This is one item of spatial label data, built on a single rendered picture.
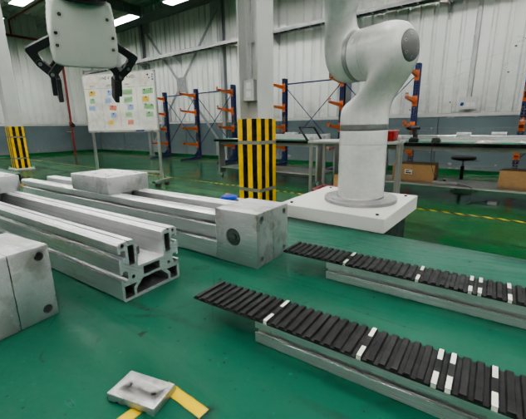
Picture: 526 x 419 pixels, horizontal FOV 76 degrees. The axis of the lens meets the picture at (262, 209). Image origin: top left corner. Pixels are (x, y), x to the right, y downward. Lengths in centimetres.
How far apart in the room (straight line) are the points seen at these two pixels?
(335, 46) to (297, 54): 862
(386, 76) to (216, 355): 68
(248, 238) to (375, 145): 45
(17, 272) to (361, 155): 72
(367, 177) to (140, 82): 566
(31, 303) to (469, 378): 47
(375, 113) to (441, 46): 734
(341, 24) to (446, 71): 723
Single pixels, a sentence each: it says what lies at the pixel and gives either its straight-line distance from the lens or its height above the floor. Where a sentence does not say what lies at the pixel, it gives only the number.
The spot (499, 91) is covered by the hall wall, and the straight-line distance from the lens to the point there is 797.
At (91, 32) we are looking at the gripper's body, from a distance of 66.
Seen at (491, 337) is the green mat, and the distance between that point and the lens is 47.
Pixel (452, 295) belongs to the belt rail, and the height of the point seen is 80.
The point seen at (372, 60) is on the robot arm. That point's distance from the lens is 84.
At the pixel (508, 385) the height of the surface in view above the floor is 81.
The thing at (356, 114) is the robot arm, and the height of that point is 104.
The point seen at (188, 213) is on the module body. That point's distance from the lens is 64.
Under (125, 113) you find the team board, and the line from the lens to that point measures 650.
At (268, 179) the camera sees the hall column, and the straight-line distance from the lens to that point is 394.
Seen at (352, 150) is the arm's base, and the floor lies 95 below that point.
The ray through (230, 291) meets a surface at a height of 81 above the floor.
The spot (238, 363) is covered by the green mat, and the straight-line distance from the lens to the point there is 37.
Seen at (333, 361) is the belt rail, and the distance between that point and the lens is 36.
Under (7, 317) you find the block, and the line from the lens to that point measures 50.
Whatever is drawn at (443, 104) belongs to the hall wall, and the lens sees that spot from 804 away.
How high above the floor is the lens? 101
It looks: 14 degrees down
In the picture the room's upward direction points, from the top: 1 degrees counter-clockwise
